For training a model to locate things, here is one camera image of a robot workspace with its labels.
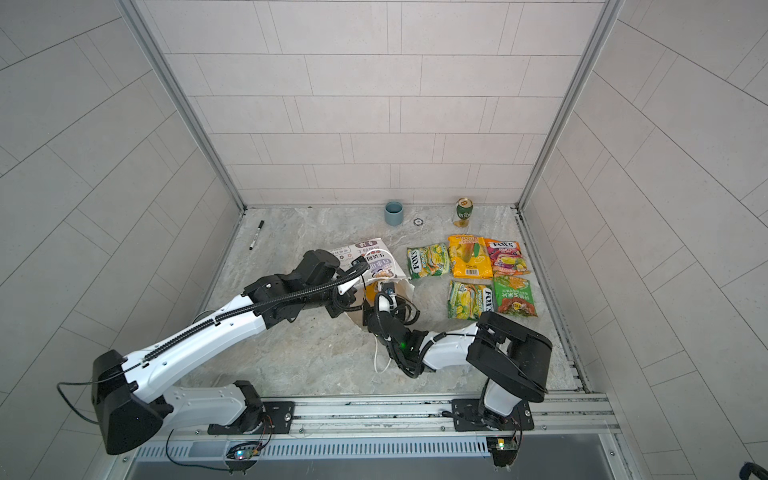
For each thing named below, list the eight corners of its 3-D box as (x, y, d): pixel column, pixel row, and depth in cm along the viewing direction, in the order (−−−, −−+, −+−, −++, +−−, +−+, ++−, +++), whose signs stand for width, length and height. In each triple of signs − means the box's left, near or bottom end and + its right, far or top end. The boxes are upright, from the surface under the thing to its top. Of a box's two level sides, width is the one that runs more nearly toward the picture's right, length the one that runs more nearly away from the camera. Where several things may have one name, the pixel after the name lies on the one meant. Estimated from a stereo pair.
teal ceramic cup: (384, 226, 113) (384, 216, 108) (385, 205, 120) (384, 195, 115) (404, 226, 113) (404, 216, 108) (404, 206, 120) (404, 195, 115)
